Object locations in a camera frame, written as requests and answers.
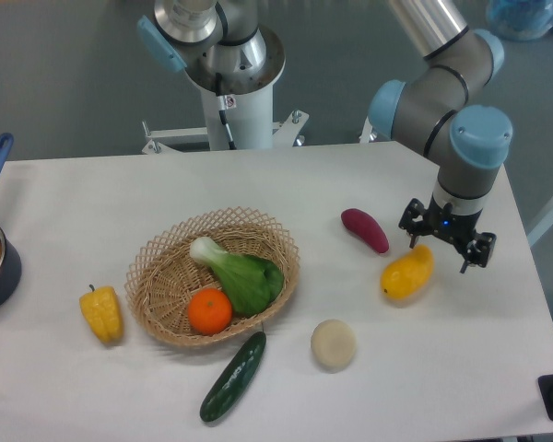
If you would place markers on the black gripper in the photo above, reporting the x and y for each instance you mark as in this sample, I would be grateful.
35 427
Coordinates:
454 221

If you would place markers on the yellow mango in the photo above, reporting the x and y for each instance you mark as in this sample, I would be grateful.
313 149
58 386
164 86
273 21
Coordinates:
404 277

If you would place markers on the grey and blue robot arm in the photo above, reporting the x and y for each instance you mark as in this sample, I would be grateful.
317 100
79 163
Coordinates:
235 61

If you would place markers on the purple sweet potato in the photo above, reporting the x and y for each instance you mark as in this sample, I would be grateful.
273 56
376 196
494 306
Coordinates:
365 227

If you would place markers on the green bok choy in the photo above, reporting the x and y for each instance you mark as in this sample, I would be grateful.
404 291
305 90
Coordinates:
251 283

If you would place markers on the blue plastic bag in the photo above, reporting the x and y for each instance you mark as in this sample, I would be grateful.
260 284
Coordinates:
520 20

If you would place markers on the woven wicker basket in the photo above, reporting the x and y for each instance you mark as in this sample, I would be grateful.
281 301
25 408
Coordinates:
163 278

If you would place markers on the orange tangerine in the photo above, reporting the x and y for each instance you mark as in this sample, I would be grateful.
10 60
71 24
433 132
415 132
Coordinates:
209 311

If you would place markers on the dark green cucumber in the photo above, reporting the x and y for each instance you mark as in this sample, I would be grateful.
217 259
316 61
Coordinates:
234 379

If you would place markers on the yellow bell pepper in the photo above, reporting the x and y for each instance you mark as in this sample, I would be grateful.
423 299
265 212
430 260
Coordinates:
100 308

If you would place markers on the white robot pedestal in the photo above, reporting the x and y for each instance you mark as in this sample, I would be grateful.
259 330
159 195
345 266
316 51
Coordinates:
233 122

